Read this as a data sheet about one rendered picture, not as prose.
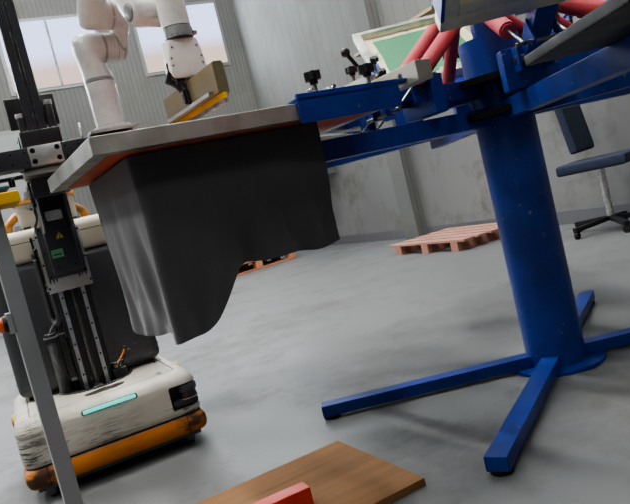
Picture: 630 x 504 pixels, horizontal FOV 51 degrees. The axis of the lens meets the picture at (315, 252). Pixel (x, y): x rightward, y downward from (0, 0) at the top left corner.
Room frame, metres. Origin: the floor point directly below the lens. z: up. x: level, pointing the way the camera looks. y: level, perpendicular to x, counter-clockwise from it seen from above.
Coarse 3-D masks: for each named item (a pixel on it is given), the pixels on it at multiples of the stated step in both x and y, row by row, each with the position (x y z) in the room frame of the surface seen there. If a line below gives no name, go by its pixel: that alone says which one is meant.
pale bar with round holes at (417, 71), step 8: (408, 64) 1.72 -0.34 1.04; (416, 64) 1.69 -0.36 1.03; (424, 64) 1.71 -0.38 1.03; (392, 72) 1.78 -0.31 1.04; (400, 72) 1.75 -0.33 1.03; (408, 72) 1.72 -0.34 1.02; (416, 72) 1.70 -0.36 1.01; (424, 72) 1.70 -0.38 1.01; (376, 80) 1.84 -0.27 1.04; (408, 80) 1.73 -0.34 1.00; (416, 80) 1.70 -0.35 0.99; (424, 80) 1.73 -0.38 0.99; (400, 88) 1.77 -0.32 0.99
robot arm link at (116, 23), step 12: (84, 0) 2.08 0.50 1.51; (96, 0) 2.09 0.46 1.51; (108, 0) 2.15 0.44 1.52; (84, 12) 2.10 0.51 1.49; (96, 12) 2.11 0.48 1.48; (108, 12) 2.13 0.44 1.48; (84, 24) 2.12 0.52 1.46; (96, 24) 2.13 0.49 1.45; (108, 24) 2.15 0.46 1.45; (120, 24) 2.17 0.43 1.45; (120, 36) 2.20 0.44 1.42; (120, 48) 2.21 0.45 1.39; (120, 60) 2.24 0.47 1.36
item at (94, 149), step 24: (192, 120) 1.45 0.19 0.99; (216, 120) 1.47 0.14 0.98; (240, 120) 1.50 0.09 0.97; (264, 120) 1.53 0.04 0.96; (288, 120) 1.56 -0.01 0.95; (96, 144) 1.34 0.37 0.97; (120, 144) 1.37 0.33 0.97; (144, 144) 1.39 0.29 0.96; (168, 144) 1.44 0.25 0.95; (72, 168) 1.53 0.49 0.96
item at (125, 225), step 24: (120, 168) 1.51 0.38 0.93; (96, 192) 1.76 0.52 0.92; (120, 192) 1.56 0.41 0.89; (144, 192) 1.45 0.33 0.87; (120, 216) 1.61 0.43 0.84; (144, 216) 1.45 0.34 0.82; (120, 240) 1.68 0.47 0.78; (144, 240) 1.50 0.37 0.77; (120, 264) 1.75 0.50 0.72; (144, 264) 1.57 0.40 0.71; (144, 288) 1.60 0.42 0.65; (168, 288) 1.45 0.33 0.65; (144, 312) 1.66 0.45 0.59; (168, 312) 1.45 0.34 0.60
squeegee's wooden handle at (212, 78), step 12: (216, 60) 1.61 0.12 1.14; (204, 72) 1.64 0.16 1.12; (216, 72) 1.60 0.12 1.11; (192, 84) 1.72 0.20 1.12; (204, 84) 1.66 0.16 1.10; (216, 84) 1.60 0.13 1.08; (168, 96) 1.89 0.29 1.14; (180, 96) 1.81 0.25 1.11; (192, 96) 1.74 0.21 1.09; (168, 108) 1.91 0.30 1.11; (180, 108) 1.83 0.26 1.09
